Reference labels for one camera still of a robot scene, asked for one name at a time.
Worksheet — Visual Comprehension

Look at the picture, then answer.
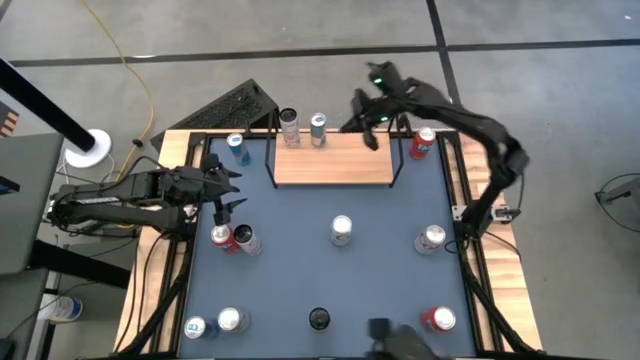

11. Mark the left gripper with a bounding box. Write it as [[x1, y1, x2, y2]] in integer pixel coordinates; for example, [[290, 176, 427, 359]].
[[198, 153, 249, 226]]

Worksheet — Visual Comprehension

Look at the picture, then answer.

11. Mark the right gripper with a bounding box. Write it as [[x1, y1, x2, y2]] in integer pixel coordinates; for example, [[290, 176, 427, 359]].
[[339, 89, 402, 152]]

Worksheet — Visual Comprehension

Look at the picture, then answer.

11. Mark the blue silver Red Bull can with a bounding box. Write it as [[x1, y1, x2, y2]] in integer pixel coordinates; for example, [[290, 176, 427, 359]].
[[183, 315, 220, 340], [225, 131, 252, 167], [309, 112, 329, 149]]

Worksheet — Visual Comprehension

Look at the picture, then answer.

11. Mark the red Fanta can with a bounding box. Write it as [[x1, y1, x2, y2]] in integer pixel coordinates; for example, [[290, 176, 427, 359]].
[[209, 223, 242, 255], [408, 126, 437, 160], [419, 305, 457, 334]]

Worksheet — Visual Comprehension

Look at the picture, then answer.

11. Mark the white Celsius can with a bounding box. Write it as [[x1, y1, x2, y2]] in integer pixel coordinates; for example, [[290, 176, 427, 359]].
[[278, 107, 302, 150], [307, 305, 332, 331], [232, 223, 263, 257]]

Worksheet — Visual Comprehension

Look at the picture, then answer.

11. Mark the white silver Coca-Cola can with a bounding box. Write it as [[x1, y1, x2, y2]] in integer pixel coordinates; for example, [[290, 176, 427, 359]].
[[413, 223, 447, 256], [330, 214, 353, 248], [217, 306, 251, 335]]

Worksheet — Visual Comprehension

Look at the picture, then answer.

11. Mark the wooden shelf board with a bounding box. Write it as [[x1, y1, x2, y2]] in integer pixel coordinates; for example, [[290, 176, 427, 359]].
[[263, 106, 415, 190]]

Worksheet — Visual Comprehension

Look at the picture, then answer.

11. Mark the blue grey table mat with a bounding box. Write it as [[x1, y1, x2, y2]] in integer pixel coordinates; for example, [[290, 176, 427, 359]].
[[177, 135, 479, 359]]

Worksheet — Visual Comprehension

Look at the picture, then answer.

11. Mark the white round pole base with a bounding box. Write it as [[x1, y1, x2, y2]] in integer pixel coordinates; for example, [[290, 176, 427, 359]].
[[63, 128, 112, 170]]

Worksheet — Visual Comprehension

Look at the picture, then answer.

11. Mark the black desk beam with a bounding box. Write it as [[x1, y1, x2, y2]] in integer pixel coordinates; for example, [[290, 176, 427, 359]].
[[27, 238, 132, 290]]

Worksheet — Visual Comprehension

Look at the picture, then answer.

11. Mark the grey desk top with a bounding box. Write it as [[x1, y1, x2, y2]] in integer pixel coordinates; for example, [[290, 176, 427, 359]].
[[0, 132, 65, 276]]

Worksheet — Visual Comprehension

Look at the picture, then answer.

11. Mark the white bottle blue label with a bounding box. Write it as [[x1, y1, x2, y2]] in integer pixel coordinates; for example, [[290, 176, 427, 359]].
[[37, 293, 84, 324]]

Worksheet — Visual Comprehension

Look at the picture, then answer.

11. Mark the black pole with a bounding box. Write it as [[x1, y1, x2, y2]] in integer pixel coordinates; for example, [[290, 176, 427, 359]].
[[0, 57, 97, 154]]

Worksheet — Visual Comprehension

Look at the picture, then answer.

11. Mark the orange black striped item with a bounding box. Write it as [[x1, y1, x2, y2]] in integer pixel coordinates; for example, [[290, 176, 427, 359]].
[[0, 102, 20, 139]]

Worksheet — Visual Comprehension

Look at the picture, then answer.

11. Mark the grey metal stand foot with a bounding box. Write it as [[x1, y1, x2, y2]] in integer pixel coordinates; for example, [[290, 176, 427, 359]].
[[594, 177, 640, 206]]

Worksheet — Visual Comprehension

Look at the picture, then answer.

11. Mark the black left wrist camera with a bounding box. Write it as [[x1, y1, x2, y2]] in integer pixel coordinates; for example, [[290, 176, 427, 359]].
[[172, 167, 200, 194]]

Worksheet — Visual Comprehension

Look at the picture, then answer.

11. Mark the yellow cable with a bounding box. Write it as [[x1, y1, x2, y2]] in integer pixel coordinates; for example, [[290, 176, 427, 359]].
[[79, 0, 155, 184]]

